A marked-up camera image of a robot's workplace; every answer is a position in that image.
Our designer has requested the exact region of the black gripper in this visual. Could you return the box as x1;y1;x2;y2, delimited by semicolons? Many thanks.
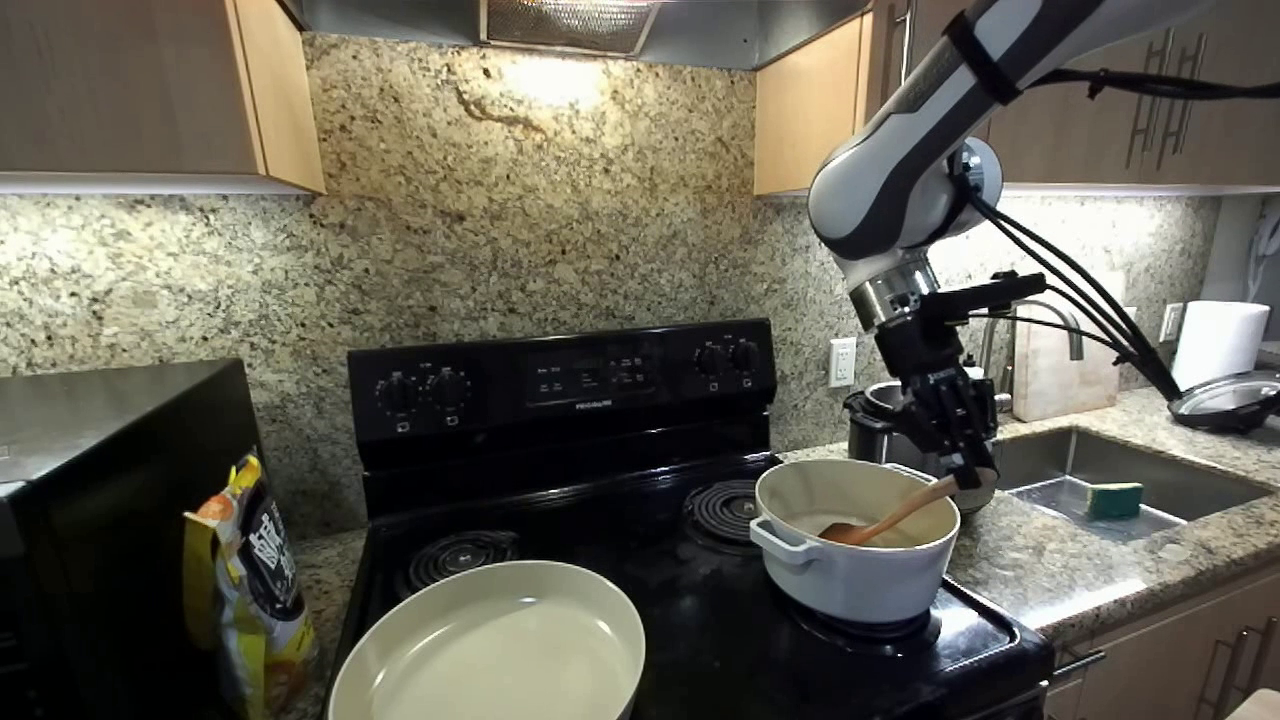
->
874;272;1048;488

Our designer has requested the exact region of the wooden cooking spoon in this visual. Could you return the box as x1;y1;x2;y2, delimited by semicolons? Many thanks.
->
821;477;954;542

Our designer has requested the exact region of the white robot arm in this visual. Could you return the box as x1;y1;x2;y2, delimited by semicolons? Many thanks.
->
807;0;1206;488

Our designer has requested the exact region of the steel kitchen sink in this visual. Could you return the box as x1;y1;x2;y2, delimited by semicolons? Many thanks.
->
990;427;1269;542

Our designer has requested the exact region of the green yellow sponge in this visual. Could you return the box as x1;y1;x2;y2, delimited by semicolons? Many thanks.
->
1083;478;1145;520

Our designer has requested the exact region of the white paper towel roll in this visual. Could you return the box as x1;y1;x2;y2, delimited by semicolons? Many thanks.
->
1171;300;1269;388

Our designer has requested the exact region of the black round lid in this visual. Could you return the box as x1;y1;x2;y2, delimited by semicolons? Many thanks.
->
1167;372;1280;433

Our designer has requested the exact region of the black electric stove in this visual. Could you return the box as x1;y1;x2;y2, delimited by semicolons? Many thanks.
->
344;321;1052;720

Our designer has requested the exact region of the wooden base cabinet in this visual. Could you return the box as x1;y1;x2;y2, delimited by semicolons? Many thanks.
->
1044;571;1280;720

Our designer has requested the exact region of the wooden upper cabinet right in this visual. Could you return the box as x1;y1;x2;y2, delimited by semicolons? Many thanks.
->
751;0;1280;194

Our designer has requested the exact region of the steel range hood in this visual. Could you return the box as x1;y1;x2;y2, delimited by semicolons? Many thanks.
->
277;0;873;72

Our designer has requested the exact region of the yellow black snack bag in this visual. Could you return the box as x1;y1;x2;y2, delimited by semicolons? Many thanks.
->
179;451;315;720

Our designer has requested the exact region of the black microwave oven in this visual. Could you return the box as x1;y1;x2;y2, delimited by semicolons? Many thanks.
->
0;361;261;720

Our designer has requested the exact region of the wooden upper cabinet left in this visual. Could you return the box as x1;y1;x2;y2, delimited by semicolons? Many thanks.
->
0;0;322;194

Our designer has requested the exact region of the white wall outlet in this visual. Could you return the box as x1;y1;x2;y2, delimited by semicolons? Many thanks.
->
828;336;855;388

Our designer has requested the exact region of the white pot with handles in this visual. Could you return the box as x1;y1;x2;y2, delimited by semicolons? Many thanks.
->
748;459;958;624

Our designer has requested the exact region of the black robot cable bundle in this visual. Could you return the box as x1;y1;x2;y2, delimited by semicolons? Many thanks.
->
954;65;1280;405

